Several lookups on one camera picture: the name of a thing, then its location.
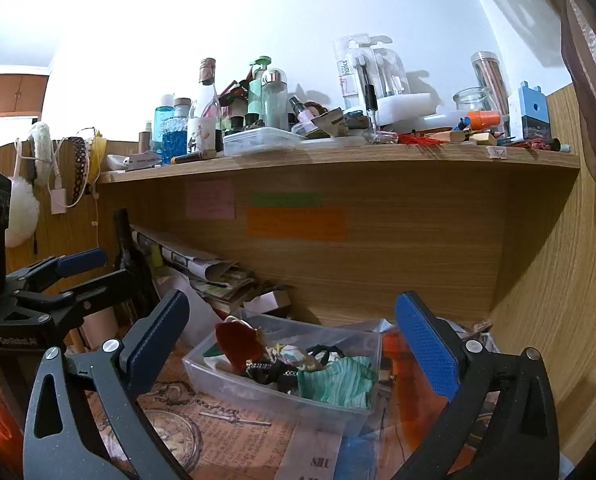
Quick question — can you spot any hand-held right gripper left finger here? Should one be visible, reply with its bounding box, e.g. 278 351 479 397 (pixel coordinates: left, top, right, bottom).
23 290 191 480

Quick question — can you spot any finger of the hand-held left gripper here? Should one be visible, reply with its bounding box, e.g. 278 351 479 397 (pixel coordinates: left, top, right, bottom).
5 248 108 293
15 269 144 329

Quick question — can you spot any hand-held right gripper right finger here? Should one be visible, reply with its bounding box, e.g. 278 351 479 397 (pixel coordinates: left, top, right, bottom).
394 291 561 480

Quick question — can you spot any red fabric pouch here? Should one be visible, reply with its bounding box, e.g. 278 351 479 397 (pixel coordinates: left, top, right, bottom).
214 319 265 367

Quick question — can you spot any clear plastic container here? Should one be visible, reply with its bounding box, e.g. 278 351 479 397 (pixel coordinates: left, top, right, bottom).
182 314 383 423

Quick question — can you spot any green pleated cloth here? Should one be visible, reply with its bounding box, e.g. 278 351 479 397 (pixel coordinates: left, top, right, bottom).
297 355 379 408

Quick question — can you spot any black lace headband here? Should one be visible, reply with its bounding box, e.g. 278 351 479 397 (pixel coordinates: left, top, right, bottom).
245 344 346 387

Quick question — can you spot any dark glass bottle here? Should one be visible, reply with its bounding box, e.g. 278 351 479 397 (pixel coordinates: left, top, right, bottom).
113 208 159 322

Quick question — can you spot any white fluffy pompom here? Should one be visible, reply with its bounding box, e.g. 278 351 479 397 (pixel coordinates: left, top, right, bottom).
4 121 55 249

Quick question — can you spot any orange printed paper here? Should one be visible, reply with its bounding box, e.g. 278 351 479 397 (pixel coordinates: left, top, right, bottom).
383 332 449 461

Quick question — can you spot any stack of newspapers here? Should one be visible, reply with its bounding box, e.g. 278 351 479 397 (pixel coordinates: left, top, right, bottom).
130 224 257 314

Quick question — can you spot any black patterned headband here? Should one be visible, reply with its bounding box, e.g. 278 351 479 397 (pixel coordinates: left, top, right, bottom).
68 136 92 207

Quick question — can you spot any vintage print paper sheet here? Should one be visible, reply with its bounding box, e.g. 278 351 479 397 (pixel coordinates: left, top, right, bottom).
85 357 299 480

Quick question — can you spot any yellow fabric item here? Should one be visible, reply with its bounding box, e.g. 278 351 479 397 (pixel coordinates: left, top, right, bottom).
88 131 110 184

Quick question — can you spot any white toy plane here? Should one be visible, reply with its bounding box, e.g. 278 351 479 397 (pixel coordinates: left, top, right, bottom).
107 151 163 171

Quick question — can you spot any small white cardboard box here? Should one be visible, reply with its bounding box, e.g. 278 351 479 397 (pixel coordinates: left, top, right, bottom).
243 285 295 314

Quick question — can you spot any pink sticky note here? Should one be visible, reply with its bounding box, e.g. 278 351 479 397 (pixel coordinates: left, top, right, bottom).
187 180 236 220

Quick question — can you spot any blue patterned glass bottle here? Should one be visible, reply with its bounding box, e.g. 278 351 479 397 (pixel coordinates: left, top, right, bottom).
162 97 195 166

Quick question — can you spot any black marker pen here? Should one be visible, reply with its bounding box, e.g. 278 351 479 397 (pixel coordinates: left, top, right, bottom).
170 148 219 165

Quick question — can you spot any blue liquid bottle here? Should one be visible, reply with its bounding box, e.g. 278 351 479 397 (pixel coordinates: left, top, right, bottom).
153 94 175 158

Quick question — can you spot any orange sticky note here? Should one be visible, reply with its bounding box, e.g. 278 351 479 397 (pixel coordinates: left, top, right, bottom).
247 206 347 242

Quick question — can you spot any green sticky note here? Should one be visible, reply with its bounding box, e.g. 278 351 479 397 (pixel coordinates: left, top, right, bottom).
251 192 323 207

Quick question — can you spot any tall clear bottle foil cap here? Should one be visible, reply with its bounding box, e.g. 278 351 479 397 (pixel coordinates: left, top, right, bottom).
188 57 223 157

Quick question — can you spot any wooden shelf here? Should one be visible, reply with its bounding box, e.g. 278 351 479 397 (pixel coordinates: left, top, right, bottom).
98 141 581 185

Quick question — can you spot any red tassel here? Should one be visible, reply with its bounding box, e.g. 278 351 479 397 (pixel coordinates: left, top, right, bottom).
398 132 441 149

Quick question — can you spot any clear lidded box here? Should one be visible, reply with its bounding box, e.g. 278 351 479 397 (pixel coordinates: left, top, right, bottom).
223 127 302 157

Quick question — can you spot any glass vial black cap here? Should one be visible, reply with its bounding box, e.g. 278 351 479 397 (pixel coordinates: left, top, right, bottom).
364 85 381 142

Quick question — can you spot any white plastic tray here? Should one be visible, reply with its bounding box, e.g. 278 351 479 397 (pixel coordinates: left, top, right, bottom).
373 92 441 129

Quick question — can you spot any green pump bottle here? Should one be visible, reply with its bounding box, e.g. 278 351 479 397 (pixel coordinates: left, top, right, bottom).
248 55 273 126

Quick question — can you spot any frosted bottle silver cap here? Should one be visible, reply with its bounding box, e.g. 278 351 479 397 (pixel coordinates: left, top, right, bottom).
261 68 289 130

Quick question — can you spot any clear glass jar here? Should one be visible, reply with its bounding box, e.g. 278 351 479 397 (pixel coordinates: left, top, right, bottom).
452 86 501 125

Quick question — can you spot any blue pencil sharpener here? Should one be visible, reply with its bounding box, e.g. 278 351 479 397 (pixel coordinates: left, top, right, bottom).
508 81 551 141

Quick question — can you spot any small pink perfume bottle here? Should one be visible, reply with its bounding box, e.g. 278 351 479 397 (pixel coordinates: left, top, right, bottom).
289 95 319 137

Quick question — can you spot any tall clear tube of pencils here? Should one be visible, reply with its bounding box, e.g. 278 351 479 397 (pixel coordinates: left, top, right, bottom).
471 51 511 136

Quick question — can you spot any clear blister pack of brushes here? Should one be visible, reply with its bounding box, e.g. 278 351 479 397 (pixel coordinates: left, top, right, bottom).
334 34 411 111

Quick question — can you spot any brown shiny curtain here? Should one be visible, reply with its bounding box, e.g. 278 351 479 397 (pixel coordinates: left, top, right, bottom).
450 0 596 207

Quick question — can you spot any wooden wall cabinet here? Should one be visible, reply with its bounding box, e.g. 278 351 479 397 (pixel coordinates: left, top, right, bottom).
0 72 50 119

